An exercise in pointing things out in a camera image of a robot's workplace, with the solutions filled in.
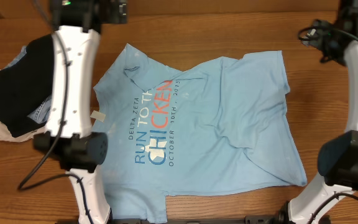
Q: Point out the black folded garment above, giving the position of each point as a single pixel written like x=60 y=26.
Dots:
x=39 y=57

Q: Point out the light blue printed t-shirt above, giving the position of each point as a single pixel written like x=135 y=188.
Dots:
x=218 y=128

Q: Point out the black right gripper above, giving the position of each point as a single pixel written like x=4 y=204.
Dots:
x=337 y=55

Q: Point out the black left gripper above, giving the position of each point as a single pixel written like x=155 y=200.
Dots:
x=120 y=11

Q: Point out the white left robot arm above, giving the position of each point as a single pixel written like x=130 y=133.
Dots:
x=68 y=136

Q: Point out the blue denim garment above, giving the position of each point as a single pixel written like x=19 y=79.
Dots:
x=41 y=113

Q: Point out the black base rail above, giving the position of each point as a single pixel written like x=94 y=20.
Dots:
x=197 y=220

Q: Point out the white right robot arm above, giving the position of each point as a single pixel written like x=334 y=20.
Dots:
x=337 y=176

